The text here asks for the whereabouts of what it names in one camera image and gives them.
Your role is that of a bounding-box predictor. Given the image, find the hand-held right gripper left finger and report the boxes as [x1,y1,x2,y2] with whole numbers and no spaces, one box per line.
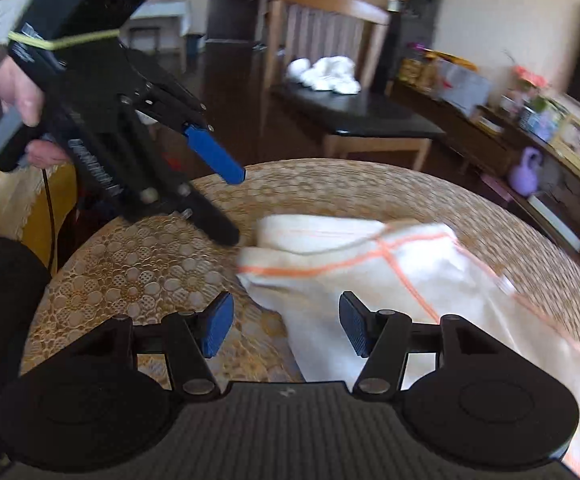
[67,292,235,402]

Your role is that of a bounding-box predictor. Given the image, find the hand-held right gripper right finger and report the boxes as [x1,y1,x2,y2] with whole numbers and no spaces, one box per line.
[339,291,508,402]

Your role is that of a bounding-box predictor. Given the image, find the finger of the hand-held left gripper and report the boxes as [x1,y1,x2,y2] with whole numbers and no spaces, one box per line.
[124,185,241,247]
[137,80,247,185]

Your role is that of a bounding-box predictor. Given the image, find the white garment orange stitching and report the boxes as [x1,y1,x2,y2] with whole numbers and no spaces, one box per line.
[237,214,580,480]

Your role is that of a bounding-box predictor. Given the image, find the person's left hand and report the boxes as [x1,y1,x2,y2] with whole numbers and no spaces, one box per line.
[0,54,73,167]

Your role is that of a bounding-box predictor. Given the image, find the white side table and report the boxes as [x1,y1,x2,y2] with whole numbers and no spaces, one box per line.
[128,0,191,59]

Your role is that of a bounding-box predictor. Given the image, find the crumpled white cloth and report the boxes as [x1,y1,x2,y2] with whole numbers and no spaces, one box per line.
[286,55,361,96]

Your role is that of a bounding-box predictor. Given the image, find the wooden chair black seat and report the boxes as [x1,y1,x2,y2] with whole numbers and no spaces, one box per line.
[262,0,446,172]

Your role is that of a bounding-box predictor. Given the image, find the clear snack jar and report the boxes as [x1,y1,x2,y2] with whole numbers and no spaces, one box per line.
[399,57,423,87]

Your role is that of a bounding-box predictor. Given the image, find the dark wooden television cabinet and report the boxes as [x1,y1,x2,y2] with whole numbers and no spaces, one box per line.
[392,80,580,282]

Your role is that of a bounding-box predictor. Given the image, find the white flat box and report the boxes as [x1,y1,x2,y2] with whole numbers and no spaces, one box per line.
[526,194,580,254]

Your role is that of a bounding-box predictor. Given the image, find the purple kettlebell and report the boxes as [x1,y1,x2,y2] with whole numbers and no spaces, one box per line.
[507,147,544,197]

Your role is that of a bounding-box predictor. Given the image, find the black drink dispenser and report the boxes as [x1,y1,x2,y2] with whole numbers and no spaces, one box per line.
[370,0,443,96]

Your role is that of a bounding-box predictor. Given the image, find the grey shopping bag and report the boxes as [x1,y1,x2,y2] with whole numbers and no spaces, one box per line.
[437,64,492,117]

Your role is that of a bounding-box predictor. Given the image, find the small photo card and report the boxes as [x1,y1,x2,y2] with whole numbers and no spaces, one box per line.
[520,100,564,142]

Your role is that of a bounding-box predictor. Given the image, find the pink flower potted plant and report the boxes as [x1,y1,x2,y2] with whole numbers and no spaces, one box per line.
[502,50,552,112]

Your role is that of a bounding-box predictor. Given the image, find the black cable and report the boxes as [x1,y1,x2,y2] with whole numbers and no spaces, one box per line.
[42,167,54,274]

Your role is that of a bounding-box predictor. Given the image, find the cream photo frame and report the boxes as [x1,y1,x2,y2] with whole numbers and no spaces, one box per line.
[550,114,580,177]

